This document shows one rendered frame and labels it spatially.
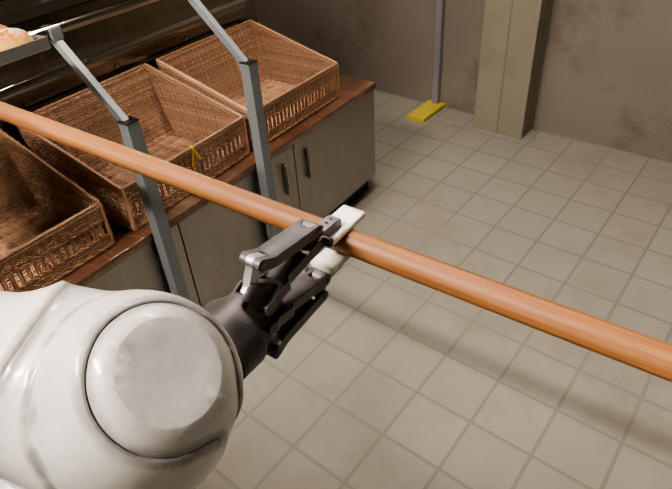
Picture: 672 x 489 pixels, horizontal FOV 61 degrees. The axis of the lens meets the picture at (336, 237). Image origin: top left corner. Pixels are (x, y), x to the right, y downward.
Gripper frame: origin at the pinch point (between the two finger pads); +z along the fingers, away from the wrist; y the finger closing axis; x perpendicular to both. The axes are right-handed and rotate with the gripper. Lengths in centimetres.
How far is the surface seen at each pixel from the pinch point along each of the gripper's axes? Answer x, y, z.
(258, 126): -96, 46, 86
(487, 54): -85, 74, 258
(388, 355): -40, 119, 78
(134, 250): -100, 64, 31
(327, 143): -102, 74, 131
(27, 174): -143, 48, 28
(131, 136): -95, 28, 38
